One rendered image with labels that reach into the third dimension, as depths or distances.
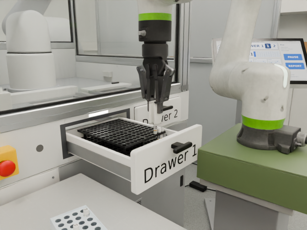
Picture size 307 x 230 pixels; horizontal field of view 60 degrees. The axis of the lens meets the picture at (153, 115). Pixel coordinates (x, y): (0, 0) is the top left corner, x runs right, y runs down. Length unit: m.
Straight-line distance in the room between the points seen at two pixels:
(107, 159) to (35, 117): 0.24
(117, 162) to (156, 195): 0.63
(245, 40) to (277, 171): 0.45
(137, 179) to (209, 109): 1.95
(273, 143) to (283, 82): 0.18
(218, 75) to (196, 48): 1.61
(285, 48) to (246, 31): 0.77
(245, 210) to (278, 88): 0.39
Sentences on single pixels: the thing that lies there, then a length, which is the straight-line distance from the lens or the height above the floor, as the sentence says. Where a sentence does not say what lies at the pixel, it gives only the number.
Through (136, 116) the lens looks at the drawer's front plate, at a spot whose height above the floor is 0.90.
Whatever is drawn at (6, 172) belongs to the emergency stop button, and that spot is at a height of 0.87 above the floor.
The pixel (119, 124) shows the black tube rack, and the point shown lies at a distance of 0.92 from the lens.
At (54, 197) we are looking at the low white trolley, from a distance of 0.81.
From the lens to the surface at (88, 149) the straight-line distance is 0.79.
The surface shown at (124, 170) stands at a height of 0.86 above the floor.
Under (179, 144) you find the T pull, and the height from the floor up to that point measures 0.91.
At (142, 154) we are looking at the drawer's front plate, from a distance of 0.63.
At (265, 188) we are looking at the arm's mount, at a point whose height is 0.80.
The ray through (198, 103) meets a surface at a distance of 2.58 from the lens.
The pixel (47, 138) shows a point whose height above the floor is 0.90.
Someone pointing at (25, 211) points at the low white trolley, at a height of 0.76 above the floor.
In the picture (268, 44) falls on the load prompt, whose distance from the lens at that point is 1.71.
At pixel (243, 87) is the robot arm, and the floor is 1.04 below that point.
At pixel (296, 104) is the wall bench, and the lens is 3.61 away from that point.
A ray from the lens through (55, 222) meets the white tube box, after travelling 0.66.
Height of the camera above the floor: 1.17
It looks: 15 degrees down
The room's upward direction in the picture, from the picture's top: straight up
